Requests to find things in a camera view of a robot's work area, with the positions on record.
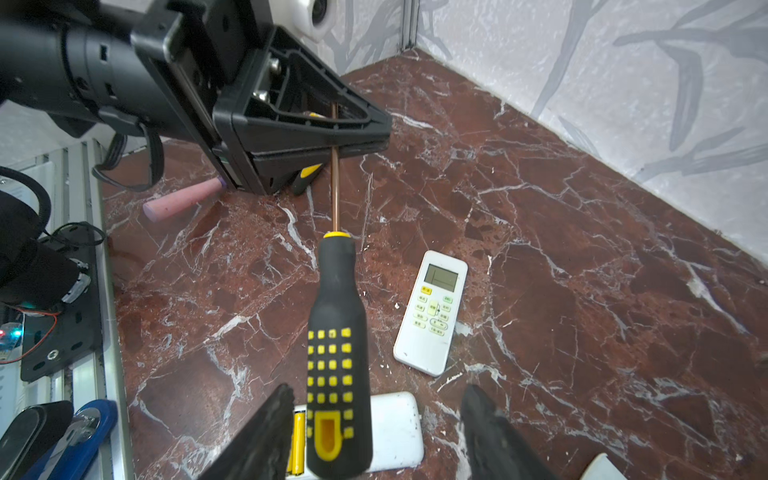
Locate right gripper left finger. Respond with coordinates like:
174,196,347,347
199,383,294,480

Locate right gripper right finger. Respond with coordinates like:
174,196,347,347
460,384,558,480

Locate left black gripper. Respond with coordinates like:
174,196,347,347
131,1,392,195

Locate white remote red keypad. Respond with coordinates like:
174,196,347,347
285,391,425,479

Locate black yellow screwdriver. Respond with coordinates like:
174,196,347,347
304,101,374,480

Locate white battery cover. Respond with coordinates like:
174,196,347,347
580,453,627,480

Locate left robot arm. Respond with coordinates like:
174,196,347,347
1,1,392,195

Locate white remote green buttons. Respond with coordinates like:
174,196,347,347
393,250,468,377

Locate yellow battery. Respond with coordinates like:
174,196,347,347
287,410,306,477

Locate pink chalk stick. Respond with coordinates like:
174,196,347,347
142,177,226,222

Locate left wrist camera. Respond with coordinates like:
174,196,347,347
269,0,339,43

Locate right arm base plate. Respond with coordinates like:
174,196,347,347
20,222,104,382

